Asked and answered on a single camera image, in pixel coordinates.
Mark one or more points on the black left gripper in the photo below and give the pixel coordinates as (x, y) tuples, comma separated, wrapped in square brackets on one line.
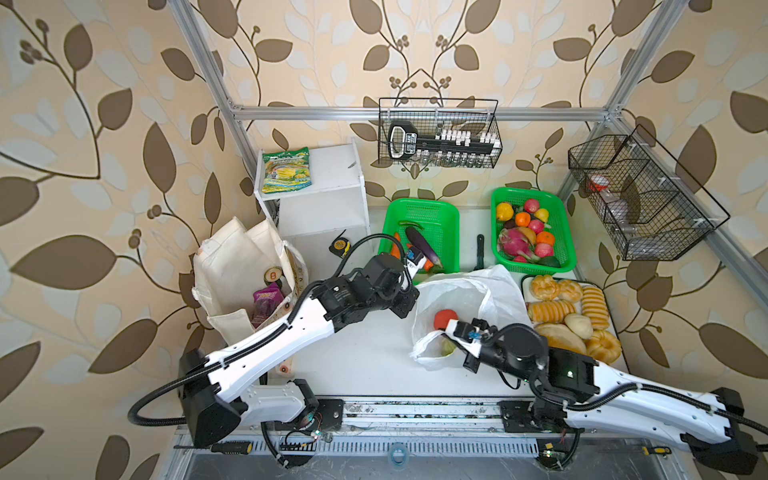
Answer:
[(410, 295)]

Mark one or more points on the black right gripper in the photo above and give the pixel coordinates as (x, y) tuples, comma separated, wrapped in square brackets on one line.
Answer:
[(469, 362)]

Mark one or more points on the green cabbage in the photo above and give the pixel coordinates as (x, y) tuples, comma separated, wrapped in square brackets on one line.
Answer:
[(447, 347)]

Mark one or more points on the red tomato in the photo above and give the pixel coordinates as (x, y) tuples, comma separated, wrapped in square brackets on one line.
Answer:
[(443, 317)]

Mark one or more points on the white plastic bag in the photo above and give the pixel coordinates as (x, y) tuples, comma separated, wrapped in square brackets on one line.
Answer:
[(490, 294)]

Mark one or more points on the green white drink can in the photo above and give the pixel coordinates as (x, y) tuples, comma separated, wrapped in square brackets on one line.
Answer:
[(273, 276)]

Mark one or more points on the purple snack bag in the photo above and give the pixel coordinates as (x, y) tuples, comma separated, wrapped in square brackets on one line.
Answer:
[(266, 302)]

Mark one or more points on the cream floral tote bag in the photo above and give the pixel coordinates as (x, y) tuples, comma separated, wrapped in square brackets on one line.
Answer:
[(229, 268)]

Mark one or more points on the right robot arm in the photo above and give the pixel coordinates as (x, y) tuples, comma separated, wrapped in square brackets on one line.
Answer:
[(572, 391)]

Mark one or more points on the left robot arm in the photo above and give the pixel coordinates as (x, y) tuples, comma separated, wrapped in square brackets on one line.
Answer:
[(215, 393)]

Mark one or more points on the orange carrot upper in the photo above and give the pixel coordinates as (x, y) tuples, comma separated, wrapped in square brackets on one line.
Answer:
[(396, 246)]

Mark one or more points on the purple eggplant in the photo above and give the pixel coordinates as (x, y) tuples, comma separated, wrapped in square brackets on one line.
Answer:
[(417, 239)]

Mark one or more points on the black yellow tape measure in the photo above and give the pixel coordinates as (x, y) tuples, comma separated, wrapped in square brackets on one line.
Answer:
[(340, 246)]

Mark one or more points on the bread tray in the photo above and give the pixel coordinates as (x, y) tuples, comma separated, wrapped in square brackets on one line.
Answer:
[(568, 311)]

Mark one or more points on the green vegetable basket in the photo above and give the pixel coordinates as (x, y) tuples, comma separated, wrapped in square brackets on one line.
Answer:
[(437, 221)]

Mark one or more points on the white shelf rack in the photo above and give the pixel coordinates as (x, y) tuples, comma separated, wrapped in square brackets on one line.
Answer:
[(333, 205)]

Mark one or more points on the pink dragon fruit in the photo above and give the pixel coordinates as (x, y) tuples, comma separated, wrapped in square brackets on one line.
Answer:
[(516, 246)]

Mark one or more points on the green fruit basket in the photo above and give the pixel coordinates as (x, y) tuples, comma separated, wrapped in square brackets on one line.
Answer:
[(548, 232)]

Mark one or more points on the orange fruit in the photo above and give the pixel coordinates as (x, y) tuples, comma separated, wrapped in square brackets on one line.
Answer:
[(522, 219)]

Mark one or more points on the yellow lemon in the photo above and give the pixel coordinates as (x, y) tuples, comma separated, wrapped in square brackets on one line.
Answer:
[(504, 212)]

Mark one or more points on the yellow green apple tea bag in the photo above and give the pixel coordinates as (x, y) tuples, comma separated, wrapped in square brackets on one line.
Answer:
[(286, 171)]

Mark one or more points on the black yellow screwdriver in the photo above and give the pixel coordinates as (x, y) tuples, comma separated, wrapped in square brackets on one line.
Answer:
[(235, 447)]

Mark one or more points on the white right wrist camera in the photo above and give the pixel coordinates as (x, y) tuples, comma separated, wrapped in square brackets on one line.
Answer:
[(470, 337)]

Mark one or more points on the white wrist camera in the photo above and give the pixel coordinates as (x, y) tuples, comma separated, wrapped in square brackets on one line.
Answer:
[(470, 337), (415, 261)]

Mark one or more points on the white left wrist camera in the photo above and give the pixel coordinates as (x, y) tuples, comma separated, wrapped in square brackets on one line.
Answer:
[(415, 261)]

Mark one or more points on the glazed ring bread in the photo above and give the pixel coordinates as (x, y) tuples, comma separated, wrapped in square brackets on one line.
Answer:
[(603, 346)]

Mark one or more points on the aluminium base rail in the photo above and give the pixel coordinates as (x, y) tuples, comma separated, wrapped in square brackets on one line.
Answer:
[(410, 427)]

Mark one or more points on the black wire basket back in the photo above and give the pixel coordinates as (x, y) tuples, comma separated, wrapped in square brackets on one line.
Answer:
[(439, 132)]

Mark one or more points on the black wire basket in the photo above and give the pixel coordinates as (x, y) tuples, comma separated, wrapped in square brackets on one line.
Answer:
[(439, 132), (653, 207)]

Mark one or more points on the black wire basket right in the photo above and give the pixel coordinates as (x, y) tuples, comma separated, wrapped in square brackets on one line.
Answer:
[(653, 207)]

